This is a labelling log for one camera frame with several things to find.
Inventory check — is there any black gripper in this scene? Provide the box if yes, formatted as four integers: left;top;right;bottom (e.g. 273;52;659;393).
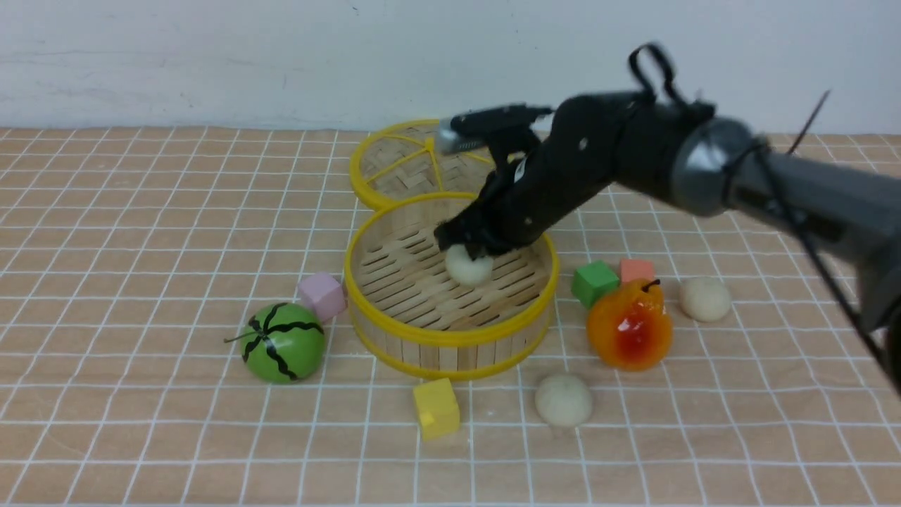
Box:
434;93;644;260

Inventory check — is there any white bun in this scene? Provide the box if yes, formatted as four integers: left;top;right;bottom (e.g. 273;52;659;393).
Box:
444;244;493;287
534;373;594;429
679;277;733;322

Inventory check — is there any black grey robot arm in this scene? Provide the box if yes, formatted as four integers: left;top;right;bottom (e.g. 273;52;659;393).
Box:
434;91;899;389

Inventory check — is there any yellow bamboo steamer tray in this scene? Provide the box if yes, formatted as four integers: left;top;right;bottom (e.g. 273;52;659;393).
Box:
344;192;560;382

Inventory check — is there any yellow bamboo steamer lid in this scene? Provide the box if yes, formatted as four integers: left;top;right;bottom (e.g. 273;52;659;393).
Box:
348;118;493;211

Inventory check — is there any green foam cube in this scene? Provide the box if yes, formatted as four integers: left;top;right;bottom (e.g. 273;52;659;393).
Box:
570;261;620;309

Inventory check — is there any orange foam cube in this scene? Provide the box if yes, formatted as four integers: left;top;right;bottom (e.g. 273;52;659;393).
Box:
619;258;656;285

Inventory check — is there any pink foam cube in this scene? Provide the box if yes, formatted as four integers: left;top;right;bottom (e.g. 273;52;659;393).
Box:
297;273;348;322

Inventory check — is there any orange toy pear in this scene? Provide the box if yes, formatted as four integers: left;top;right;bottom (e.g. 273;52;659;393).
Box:
586;279;674;372

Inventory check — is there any yellow foam cube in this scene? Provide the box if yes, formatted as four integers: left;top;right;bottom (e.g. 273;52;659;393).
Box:
412;378;461;441

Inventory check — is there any green toy watermelon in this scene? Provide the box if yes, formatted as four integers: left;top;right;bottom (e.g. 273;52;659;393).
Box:
223;302;327;383

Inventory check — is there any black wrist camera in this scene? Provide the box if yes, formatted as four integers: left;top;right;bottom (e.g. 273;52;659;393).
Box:
434;103;555;165

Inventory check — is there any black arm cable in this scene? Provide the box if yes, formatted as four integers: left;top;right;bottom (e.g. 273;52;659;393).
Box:
628;44;891;381

